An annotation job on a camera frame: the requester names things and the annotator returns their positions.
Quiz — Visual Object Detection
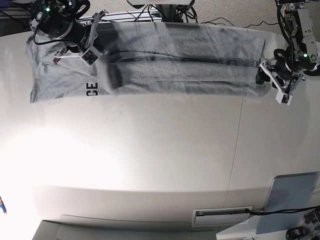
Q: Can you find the white central mount stand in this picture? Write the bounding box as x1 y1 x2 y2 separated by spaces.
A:
127 0 198 23

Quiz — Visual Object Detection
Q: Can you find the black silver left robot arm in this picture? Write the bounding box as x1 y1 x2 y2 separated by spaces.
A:
256 0 320 97

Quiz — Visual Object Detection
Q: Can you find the grey T-shirt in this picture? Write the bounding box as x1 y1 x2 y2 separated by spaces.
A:
26 22 265 103

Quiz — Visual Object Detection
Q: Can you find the blue-grey tablet panel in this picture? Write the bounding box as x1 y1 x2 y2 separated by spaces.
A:
255 172 318 235

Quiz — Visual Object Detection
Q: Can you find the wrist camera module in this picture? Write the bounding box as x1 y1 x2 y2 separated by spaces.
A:
275 90 293 106
80 49 98 67

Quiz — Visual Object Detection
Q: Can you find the white cable slot tray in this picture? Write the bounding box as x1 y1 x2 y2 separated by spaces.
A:
191 206 253 227

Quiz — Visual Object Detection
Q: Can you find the black cable at tablet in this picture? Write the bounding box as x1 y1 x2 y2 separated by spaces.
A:
245 205 320 216

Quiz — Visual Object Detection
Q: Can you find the black mouse cable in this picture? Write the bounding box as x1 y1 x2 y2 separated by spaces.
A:
199 16 283 29

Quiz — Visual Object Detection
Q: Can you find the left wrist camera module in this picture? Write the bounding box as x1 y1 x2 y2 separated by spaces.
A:
275 90 293 106

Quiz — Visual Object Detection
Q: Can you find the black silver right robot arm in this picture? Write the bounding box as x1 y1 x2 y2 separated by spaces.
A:
29 0 107 66

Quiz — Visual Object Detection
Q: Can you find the black device with blue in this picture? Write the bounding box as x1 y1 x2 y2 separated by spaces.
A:
285 226 307 240

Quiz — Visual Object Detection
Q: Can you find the orange blue tool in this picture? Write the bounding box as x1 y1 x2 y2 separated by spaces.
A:
0 197 7 215

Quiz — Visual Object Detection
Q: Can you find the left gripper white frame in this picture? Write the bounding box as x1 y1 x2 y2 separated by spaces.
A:
254 57 306 94

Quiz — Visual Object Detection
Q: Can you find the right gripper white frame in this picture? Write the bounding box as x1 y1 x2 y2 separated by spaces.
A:
54 10 107 62

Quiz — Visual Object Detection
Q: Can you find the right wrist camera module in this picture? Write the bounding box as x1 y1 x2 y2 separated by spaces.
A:
80 49 98 67

